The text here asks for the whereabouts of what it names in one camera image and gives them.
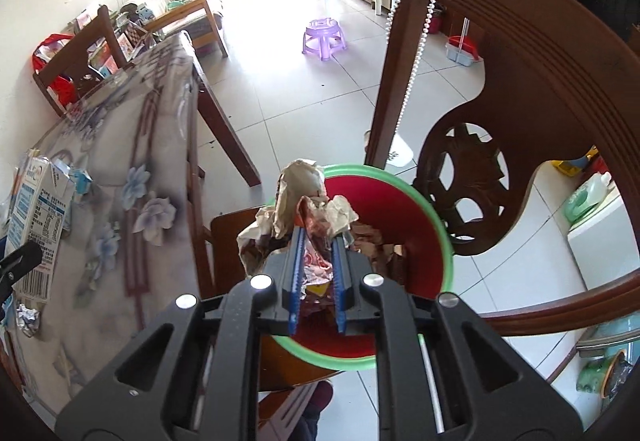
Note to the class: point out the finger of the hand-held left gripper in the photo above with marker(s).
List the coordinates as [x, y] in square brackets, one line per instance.
[22, 258]

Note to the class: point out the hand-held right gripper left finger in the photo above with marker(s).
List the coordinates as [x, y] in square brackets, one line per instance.
[296, 281]

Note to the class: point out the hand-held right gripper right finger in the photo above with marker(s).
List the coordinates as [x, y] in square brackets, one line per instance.
[340, 281]

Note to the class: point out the blue white milk carton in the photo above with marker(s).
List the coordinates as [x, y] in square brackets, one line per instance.
[37, 216]

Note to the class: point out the red bin with green rim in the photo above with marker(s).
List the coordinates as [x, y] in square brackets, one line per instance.
[420, 246]

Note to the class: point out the brown paper wrapper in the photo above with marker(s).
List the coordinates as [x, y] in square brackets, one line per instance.
[295, 191]

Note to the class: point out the brown paper scraps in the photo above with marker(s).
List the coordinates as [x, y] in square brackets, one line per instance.
[375, 241]

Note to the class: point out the crumpled foil ball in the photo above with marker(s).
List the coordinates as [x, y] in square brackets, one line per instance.
[27, 318]

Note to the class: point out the small blue white carton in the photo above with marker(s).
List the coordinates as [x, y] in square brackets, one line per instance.
[80, 181]

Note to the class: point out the person's leg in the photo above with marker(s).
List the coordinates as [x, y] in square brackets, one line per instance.
[315, 411]

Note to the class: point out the white slipper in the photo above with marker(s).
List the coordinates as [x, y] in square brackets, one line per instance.
[400, 153]

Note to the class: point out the wooden dining table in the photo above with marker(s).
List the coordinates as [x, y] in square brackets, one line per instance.
[225, 131]

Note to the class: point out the floral tablecloth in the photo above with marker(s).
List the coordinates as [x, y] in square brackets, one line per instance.
[125, 121]

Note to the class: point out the red bag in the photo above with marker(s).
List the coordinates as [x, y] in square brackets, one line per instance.
[65, 88]

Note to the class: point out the plain wooden chair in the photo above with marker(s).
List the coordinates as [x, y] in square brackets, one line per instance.
[70, 61]

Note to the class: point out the stack of colourful books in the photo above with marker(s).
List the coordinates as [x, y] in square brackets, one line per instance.
[125, 43]

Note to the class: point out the purple plastic stool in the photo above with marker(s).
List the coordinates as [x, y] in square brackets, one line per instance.
[322, 38]

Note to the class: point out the yellow toy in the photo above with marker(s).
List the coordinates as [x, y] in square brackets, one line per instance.
[570, 167]

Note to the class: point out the green detergent bottle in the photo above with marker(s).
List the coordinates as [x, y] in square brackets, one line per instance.
[585, 201]

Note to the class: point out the red and grey dustpan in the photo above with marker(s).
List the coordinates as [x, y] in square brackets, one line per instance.
[462, 53]

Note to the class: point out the white appliance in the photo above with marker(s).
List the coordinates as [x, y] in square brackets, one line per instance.
[600, 246]

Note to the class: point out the green frog planter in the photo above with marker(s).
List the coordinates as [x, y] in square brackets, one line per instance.
[597, 373]

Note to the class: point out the red bucket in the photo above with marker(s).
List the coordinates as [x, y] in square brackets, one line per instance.
[436, 23]

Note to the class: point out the carved wooden chair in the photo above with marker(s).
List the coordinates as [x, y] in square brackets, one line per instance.
[525, 46]

